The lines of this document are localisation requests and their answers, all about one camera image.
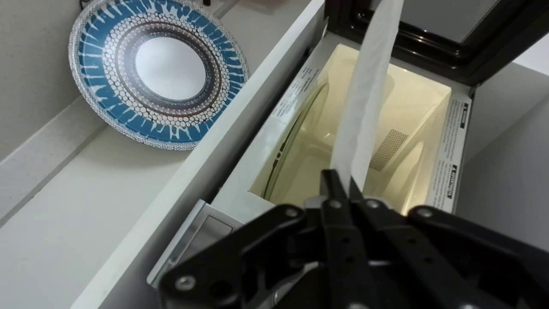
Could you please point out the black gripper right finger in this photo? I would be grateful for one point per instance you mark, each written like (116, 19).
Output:
(436, 260)

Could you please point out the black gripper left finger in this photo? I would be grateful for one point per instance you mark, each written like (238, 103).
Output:
(243, 268)

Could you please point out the white plate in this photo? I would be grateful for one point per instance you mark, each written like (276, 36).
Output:
(357, 127)

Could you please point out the blue patterned decorative plate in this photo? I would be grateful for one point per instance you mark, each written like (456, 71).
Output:
(156, 71)

